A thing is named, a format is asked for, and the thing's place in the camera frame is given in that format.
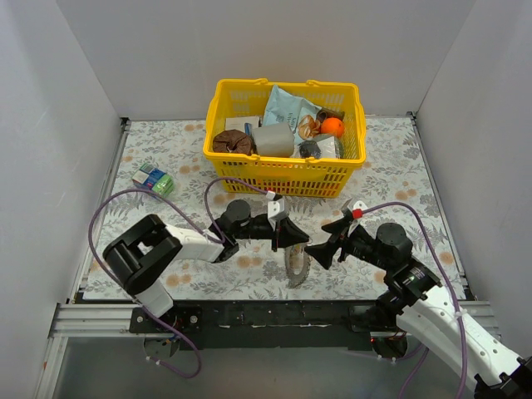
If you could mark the brown wrapped snack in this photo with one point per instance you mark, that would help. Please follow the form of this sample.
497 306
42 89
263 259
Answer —
326 113

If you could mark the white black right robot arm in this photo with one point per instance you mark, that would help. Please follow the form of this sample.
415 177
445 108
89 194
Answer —
417 302

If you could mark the light blue snack bag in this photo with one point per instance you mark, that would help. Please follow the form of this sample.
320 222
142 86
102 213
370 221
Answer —
300 114

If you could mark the white box in basket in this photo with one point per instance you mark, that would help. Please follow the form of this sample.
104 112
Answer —
245 124

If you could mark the floral table mat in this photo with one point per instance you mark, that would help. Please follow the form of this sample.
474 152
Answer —
393 183

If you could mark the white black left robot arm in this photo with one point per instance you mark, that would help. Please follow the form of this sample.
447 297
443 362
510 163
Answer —
140 255

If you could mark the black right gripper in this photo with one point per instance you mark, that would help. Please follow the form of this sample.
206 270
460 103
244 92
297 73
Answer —
342 240

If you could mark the large silver keyring with chain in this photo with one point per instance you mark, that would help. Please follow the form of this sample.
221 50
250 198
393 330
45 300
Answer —
297 265

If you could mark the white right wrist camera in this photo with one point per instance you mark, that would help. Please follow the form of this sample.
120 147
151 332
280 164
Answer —
352 210

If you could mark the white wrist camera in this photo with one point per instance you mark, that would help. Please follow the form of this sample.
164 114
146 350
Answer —
277 210
352 210

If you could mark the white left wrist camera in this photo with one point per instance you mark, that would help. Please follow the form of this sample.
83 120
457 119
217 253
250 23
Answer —
277 210

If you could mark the orange fruit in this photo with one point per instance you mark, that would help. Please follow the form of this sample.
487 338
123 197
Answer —
332 126

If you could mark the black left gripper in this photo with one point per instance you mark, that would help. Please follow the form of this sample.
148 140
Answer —
278 234

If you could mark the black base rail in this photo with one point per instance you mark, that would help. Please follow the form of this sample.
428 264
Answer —
352 324

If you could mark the grey paper roll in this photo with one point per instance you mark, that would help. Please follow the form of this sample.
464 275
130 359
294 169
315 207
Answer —
275 140

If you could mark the yellow plastic shopping basket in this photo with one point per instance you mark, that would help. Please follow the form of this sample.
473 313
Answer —
323 178

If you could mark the blue green carton pack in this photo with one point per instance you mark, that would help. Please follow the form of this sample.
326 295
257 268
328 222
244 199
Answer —
158 182

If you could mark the clear bag with dark item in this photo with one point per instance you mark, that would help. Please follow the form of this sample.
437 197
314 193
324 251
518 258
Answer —
320 147

